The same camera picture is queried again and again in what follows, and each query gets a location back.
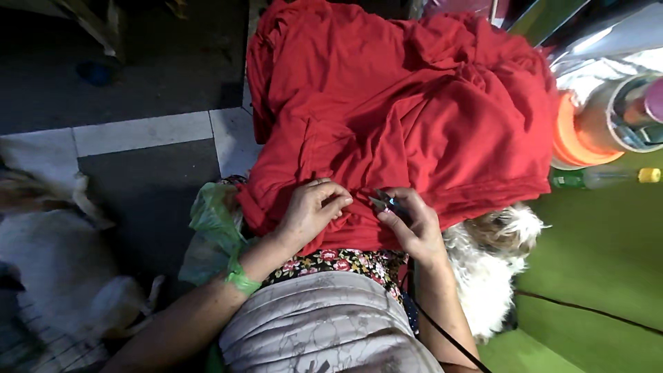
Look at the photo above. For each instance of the white short-haired dog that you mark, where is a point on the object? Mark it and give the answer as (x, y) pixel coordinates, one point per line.
(57, 259)

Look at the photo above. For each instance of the person's left hand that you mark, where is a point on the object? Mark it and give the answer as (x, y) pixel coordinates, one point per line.
(305, 208)

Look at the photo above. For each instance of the person's legs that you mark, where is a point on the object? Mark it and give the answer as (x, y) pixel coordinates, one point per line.
(342, 263)

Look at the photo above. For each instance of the green translucent plastic bag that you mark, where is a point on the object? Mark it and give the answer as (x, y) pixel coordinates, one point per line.
(217, 228)

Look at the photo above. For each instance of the person's right thumb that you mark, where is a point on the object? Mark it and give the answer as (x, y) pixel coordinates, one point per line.
(397, 225)

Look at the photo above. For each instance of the person's left index finger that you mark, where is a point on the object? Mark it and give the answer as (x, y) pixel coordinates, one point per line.
(330, 189)

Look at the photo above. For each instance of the person's right index finger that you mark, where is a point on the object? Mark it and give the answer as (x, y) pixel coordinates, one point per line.
(407, 195)

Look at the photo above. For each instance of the person's body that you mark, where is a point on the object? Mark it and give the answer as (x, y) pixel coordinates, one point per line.
(326, 321)

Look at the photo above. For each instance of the silvery white plastic sheet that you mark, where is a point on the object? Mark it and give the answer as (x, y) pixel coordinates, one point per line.
(575, 77)

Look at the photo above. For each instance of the red fabric garment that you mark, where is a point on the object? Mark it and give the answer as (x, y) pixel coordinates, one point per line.
(424, 119)

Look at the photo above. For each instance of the clear plastic bottle, yellow cap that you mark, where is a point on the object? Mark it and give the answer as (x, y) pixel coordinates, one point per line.
(603, 177)

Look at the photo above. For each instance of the white shaggy dog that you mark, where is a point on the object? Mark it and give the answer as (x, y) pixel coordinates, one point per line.
(481, 274)

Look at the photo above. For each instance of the person's left forearm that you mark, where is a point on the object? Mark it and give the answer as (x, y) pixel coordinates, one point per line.
(191, 311)

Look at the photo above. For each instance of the person's left fingers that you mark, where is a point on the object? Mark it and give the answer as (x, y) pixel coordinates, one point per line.
(319, 181)

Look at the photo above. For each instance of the person's right hand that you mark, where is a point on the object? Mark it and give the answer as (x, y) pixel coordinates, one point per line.
(426, 230)

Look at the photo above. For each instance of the person's right forearm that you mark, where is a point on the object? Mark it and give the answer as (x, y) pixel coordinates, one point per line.
(445, 305)

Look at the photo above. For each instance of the wooden furniture legs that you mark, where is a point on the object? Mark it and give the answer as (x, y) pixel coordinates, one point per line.
(96, 28)

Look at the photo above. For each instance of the person's left thumb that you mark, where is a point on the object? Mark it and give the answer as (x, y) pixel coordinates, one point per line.
(334, 205)

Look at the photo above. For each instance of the round translucent container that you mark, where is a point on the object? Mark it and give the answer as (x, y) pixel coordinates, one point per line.
(598, 118)

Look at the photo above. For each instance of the small metal thread snips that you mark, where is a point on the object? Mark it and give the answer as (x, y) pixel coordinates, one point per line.
(386, 201)

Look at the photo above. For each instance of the blue round object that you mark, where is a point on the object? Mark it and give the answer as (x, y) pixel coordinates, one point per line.
(95, 73)

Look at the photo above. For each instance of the orange plastic bucket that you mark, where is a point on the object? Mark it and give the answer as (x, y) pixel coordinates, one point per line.
(570, 134)

